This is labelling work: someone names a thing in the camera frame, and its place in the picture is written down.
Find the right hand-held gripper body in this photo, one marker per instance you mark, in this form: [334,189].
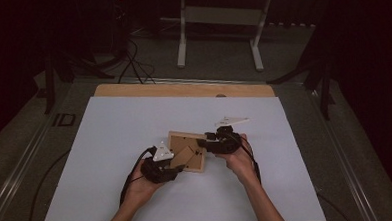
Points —
[227,142]

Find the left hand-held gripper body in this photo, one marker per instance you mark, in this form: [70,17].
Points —
[155,172]

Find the wooden picture frame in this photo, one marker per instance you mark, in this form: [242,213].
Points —
[189,147]

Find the person's left hand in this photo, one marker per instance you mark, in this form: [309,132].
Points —
[139,189]

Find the person's right hand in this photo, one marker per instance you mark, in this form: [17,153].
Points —
[241,163]

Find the white table mat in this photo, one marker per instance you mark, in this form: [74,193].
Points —
[118,127]

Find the black floor socket plate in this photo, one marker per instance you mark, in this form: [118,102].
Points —
[64,120]

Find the black metal stand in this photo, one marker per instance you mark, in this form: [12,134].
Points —
[324,91]
[49,87]

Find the metal floor rail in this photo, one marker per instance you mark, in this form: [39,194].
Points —
[346,164]
[189,80]
[16,173]

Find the white metal table frame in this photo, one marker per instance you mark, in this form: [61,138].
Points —
[221,15]

